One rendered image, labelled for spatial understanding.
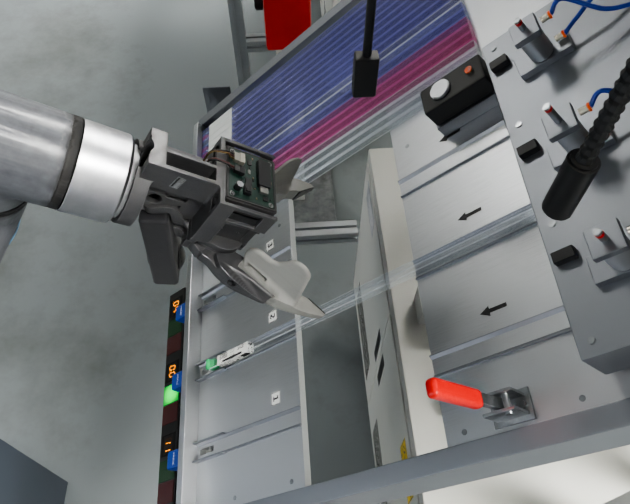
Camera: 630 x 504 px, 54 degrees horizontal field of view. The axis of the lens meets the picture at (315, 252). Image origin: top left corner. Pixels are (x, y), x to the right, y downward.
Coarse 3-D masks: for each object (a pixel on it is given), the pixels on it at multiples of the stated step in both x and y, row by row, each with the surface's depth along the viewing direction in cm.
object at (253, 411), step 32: (288, 224) 84; (288, 256) 82; (224, 288) 90; (224, 320) 87; (256, 320) 82; (288, 320) 77; (256, 352) 80; (288, 352) 75; (224, 384) 82; (256, 384) 77; (288, 384) 73; (224, 416) 79; (256, 416) 75; (288, 416) 71; (224, 448) 77; (256, 448) 73; (288, 448) 70; (224, 480) 75; (256, 480) 71; (288, 480) 68
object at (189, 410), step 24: (192, 264) 94; (192, 288) 92; (192, 312) 90; (192, 336) 88; (192, 360) 86; (192, 384) 85; (192, 408) 83; (192, 432) 81; (192, 456) 80; (192, 480) 78
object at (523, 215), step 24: (504, 216) 59; (528, 216) 58; (456, 240) 62; (480, 240) 60; (408, 264) 66; (432, 264) 64; (360, 288) 69; (384, 288) 67; (336, 312) 72; (264, 336) 78; (216, 360) 83
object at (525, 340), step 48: (480, 0) 74; (528, 0) 69; (480, 48) 71; (432, 144) 71; (480, 144) 66; (432, 192) 68; (480, 192) 64; (432, 240) 66; (528, 240) 58; (432, 288) 64; (480, 288) 60; (528, 288) 56; (432, 336) 62; (480, 336) 57; (528, 336) 54; (480, 384) 56; (528, 384) 53; (576, 384) 50; (624, 384) 48; (480, 432) 54
